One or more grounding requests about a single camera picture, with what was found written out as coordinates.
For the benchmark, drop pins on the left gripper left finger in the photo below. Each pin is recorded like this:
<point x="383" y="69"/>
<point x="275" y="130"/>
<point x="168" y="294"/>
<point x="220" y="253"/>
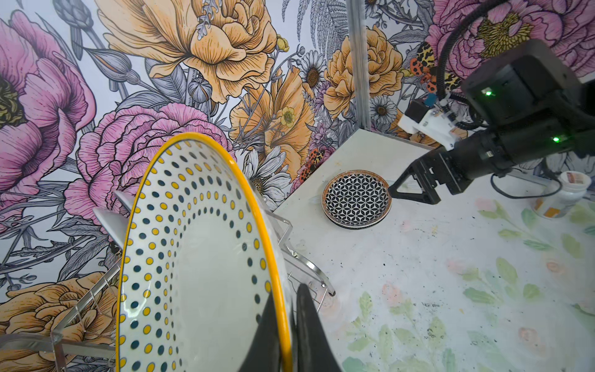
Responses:
<point x="264" y="354"/>

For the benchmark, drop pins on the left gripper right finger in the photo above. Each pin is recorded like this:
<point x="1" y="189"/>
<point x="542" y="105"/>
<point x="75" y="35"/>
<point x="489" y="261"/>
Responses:
<point x="313" y="351"/>

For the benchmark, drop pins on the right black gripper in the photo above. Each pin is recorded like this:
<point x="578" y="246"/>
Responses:
<point x="494" y="151"/>

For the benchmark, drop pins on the plain white plate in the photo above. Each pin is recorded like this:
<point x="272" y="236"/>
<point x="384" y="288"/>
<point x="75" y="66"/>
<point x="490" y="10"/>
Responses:
<point x="356" y="199"/>

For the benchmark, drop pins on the yellow rimmed white plate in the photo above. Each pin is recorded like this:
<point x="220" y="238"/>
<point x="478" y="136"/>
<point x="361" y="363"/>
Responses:
<point x="195" y="209"/>

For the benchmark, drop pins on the chrome wire dish rack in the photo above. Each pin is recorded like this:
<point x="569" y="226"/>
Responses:
<point x="192" y="299"/>

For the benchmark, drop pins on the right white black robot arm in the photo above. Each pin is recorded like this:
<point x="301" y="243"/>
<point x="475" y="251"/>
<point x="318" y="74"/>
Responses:
<point x="534" y="106"/>

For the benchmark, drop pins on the small white pill bottle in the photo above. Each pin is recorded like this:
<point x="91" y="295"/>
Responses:
<point x="562" y="195"/>

